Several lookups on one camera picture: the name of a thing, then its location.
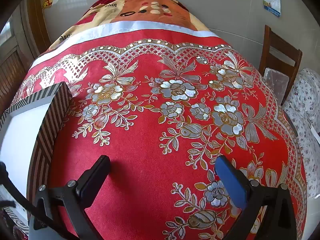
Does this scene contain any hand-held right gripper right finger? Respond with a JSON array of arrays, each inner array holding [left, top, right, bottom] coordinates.
[[215, 155, 298, 240]]

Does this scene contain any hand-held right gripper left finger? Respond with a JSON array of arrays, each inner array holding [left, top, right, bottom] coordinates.
[[32, 155, 111, 240]]

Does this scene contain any striped cardboard box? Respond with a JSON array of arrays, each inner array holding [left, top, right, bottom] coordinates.
[[0, 81, 75, 240]]

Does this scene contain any red floral tablecloth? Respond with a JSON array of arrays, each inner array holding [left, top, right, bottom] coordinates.
[[15, 29, 309, 240]]

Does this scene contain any clear plastic bag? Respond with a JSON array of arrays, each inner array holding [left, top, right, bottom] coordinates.
[[264, 67, 290, 100]]

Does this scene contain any floral cushion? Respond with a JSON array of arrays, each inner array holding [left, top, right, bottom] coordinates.
[[282, 67, 320, 198]]

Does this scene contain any wooden door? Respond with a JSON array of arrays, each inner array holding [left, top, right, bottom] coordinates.
[[0, 0, 50, 115]]

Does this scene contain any wooden chair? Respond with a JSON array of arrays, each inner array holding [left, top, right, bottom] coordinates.
[[259, 25, 303, 105]]

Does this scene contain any white cloth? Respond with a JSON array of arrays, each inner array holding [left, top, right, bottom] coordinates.
[[30, 21, 220, 68]]

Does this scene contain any printed blanket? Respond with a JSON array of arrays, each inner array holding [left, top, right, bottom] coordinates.
[[49, 0, 209, 50]]

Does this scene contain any black cable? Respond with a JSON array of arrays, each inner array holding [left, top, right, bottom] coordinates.
[[0, 161, 75, 240]]

